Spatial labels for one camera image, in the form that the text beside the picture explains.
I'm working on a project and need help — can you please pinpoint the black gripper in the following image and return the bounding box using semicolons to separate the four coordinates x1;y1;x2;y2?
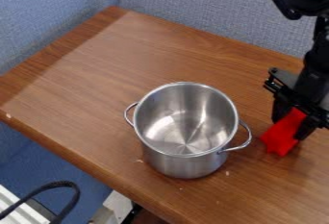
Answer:
264;67;329;140

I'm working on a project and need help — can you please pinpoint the red block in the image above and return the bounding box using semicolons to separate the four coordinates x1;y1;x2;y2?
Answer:
260;108;307;157

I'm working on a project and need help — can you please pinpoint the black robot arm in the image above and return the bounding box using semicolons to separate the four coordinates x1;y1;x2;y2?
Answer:
264;0;329;140

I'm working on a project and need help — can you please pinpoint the stainless steel metal pot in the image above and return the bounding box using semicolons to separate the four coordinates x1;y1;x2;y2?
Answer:
123;82;252;179

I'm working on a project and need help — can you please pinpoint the white box under table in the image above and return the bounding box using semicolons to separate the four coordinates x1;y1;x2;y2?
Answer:
87;190;133;224

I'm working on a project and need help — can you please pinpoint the black cable loop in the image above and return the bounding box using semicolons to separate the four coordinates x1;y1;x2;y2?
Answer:
0;180;83;224

